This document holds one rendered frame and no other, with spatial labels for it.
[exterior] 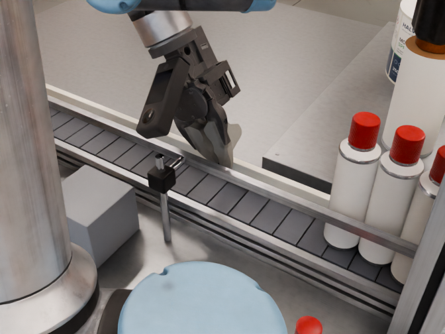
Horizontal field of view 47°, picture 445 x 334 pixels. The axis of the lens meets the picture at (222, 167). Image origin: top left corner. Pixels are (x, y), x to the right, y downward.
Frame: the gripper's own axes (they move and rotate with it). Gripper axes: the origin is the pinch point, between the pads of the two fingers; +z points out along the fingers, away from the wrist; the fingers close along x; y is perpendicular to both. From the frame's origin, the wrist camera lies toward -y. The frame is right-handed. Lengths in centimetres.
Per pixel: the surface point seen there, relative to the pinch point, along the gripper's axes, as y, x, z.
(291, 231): -1.5, -8.5, 11.1
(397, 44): 49, -11, 3
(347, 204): -1.3, -19.0, 7.0
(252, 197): 1.7, -1.2, 6.9
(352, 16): 282, 110, 43
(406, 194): -0.7, -26.7, 6.4
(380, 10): 302, 99, 49
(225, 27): 62, 38, -11
